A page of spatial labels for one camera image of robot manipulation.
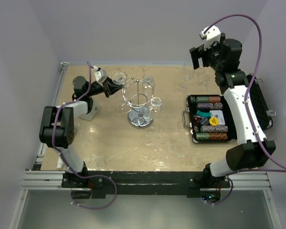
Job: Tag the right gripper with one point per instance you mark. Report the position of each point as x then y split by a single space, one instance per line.
197 54

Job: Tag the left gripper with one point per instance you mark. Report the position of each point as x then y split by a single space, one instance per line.
112 87

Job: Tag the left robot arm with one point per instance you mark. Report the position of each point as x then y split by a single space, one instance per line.
57 129

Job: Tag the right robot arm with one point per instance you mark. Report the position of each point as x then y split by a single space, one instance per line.
222 55

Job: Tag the chrome wine glass rack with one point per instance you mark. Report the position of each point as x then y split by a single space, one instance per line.
137 96

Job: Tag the back right wine glass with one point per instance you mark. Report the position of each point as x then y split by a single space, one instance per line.
149 82

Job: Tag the front right wine glass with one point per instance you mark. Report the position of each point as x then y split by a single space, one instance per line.
155 105

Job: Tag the white charging stand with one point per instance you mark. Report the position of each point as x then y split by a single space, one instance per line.
95 108

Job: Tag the black poker chip case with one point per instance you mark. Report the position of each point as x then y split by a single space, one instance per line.
202 107

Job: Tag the yellow round dealer button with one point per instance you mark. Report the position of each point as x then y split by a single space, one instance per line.
213 121

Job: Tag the white handheld device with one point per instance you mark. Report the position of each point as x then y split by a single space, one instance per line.
60 163

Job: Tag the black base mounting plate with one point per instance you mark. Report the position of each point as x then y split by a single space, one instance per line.
99 184

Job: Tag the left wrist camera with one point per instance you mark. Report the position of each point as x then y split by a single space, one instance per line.
100 75

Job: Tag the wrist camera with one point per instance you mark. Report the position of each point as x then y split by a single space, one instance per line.
210 36
100 75

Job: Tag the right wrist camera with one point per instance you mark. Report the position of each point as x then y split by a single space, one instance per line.
210 36

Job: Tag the aluminium rail frame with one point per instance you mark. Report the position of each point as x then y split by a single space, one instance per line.
109 143

